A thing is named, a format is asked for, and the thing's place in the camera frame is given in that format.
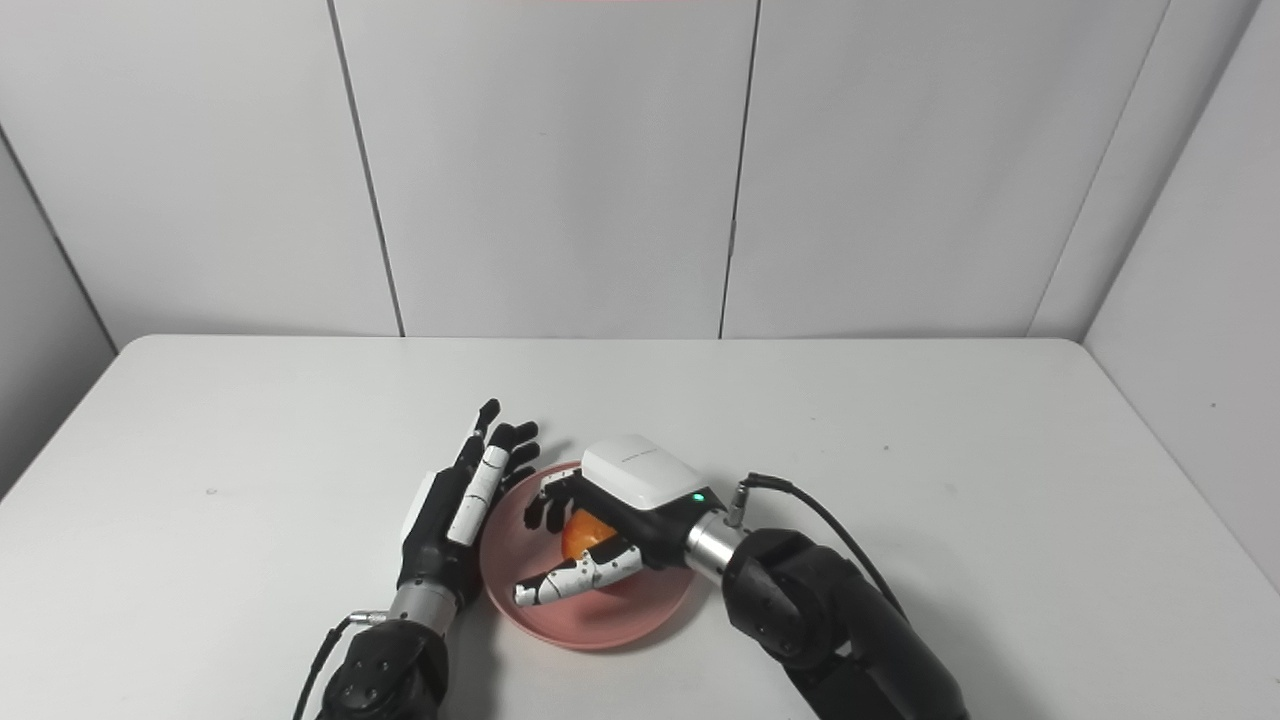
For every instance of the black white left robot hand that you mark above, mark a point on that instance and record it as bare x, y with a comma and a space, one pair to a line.
440, 530

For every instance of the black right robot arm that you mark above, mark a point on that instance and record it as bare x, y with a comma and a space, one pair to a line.
820, 620

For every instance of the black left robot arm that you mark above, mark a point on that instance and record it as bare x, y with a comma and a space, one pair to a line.
390, 670

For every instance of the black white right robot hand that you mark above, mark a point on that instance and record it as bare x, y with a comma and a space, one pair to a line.
640, 485

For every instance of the pink round plate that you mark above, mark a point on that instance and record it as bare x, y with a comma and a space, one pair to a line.
590, 620

